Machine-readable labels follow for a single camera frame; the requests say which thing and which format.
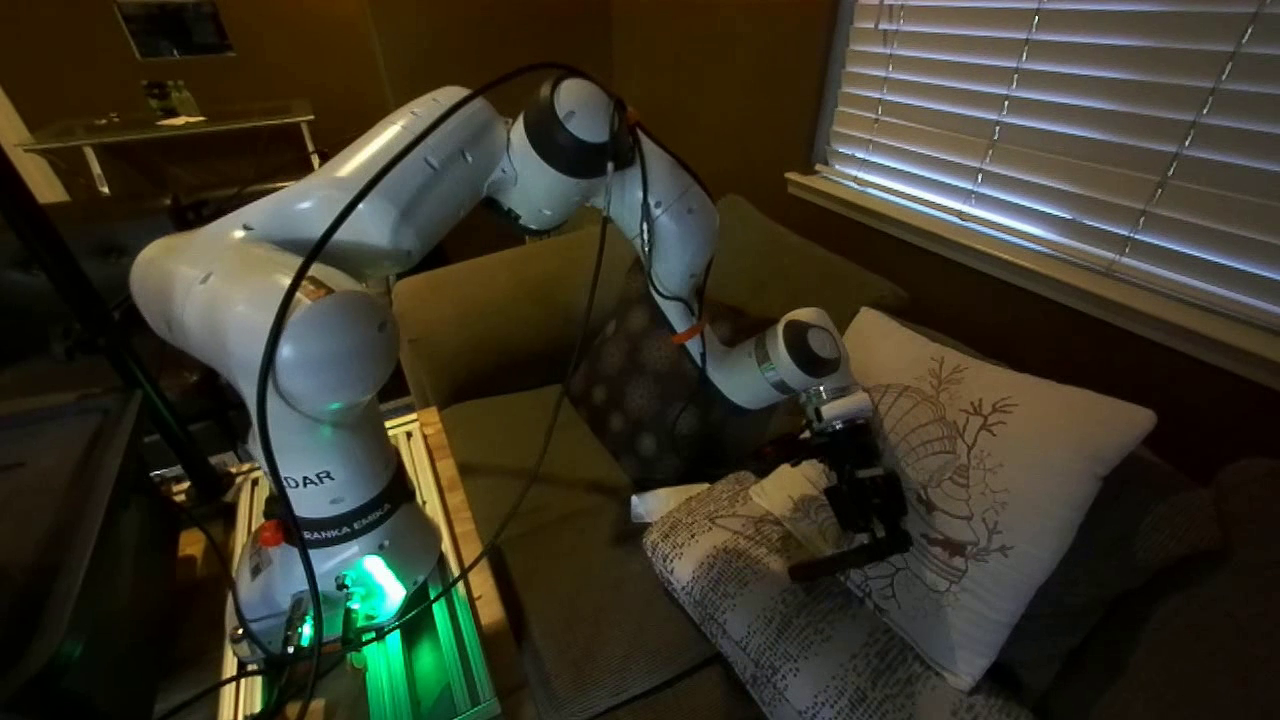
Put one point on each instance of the white window blind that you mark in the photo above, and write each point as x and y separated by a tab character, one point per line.
1066	132

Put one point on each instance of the white pillow with line print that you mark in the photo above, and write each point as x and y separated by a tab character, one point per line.
1012	504

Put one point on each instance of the light wooden window sill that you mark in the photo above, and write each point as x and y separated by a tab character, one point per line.
1041	272

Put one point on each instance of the grey-green fabric couch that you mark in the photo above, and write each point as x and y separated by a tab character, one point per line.
561	532

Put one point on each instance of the white tissue paper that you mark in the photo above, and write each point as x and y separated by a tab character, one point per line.
665	500

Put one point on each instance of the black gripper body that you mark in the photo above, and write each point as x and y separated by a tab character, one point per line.
867	481

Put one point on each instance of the dark floral patterned pillow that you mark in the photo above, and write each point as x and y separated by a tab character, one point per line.
640	403

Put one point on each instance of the black remote control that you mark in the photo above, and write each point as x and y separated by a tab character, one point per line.
835	562

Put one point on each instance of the white text-print flat pillow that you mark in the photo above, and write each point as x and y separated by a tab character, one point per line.
774	612

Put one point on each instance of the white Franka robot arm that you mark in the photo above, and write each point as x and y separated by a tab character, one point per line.
335	305

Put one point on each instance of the wooden robot mounting table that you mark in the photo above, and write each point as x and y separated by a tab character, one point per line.
443	642

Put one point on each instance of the dark wall frame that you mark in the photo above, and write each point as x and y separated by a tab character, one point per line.
172	24

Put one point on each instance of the white wall shelf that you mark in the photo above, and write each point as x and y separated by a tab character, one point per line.
172	125

